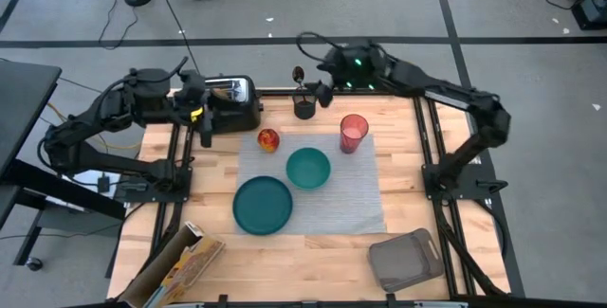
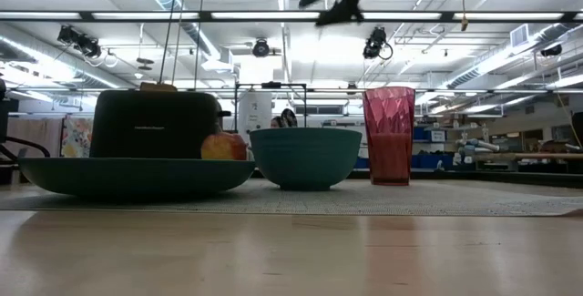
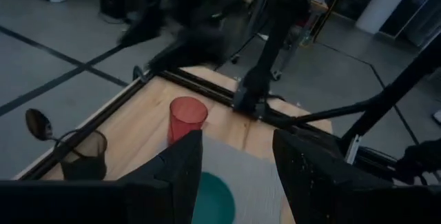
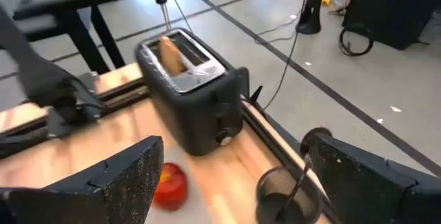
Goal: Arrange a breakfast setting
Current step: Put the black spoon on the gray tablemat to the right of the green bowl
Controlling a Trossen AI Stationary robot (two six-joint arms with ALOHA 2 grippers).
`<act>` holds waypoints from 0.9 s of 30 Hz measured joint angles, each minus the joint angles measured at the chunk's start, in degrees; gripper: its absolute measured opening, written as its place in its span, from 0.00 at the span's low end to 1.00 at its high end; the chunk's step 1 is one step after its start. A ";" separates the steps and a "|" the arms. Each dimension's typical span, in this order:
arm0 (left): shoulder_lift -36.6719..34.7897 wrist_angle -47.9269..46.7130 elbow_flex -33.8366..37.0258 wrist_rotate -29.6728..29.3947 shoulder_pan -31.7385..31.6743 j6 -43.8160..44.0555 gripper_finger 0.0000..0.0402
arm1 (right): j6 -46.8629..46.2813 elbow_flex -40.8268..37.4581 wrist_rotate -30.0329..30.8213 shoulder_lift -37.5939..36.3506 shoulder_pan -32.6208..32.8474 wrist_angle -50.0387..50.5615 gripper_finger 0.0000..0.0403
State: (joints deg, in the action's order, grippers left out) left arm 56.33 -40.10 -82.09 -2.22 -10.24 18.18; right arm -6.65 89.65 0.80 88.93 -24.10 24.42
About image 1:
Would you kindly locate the black desk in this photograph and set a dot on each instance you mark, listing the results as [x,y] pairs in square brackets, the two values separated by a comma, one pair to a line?
[23,99]

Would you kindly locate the dark teal plate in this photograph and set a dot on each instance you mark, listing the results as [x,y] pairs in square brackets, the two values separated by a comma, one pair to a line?
[262,206]

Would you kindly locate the black power adapter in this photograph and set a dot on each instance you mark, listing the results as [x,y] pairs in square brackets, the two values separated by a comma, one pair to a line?
[103,185]

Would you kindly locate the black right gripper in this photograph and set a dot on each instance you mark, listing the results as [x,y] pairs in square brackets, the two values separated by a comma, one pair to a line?
[355,64]

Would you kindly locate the black utensil cup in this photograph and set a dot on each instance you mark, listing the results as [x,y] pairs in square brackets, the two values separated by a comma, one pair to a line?
[304,109]

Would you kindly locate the red apple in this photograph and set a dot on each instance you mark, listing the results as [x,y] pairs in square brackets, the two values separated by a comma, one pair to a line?
[268,140]

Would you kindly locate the white box under desk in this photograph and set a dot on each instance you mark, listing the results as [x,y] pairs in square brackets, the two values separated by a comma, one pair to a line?
[90,194]

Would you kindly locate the red plastic tumbler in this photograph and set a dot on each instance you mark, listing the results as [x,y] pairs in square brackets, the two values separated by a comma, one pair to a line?
[353,135]

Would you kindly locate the black two-slot toaster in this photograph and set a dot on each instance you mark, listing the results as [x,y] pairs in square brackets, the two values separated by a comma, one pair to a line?
[237,114]

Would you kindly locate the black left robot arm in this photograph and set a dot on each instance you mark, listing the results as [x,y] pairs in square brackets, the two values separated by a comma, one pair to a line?
[85,154]

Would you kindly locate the purple yellow cereal box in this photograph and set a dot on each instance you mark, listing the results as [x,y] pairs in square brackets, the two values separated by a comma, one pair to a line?
[185,265]

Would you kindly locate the grey woven placemat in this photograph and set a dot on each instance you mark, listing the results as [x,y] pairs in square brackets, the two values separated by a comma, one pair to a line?
[341,199]

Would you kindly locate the teal bowl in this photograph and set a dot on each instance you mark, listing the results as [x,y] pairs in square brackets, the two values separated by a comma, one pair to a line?
[308,169]

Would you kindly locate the black aluminium frame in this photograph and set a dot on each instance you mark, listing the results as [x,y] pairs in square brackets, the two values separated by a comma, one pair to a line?
[280,92]

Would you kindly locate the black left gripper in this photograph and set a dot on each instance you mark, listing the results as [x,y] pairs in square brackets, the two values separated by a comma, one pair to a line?
[192,95]

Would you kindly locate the black equipment case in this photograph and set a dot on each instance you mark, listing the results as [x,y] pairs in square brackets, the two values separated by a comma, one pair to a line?
[590,12]

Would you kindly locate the grey plastic tray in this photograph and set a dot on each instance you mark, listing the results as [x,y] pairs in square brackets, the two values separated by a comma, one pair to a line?
[403,260]

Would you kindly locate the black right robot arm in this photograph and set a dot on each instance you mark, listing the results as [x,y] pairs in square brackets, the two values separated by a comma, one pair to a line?
[450,95]

